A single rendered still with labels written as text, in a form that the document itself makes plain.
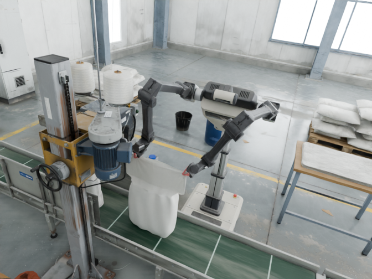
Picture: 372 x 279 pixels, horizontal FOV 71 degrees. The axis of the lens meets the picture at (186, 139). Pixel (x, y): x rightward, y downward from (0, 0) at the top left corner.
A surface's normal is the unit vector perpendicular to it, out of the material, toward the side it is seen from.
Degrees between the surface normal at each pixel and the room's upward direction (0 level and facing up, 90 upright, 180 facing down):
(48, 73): 90
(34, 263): 0
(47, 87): 90
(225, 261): 0
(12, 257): 0
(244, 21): 90
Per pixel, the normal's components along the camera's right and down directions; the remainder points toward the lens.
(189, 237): 0.10, -0.86
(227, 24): -0.40, 0.43
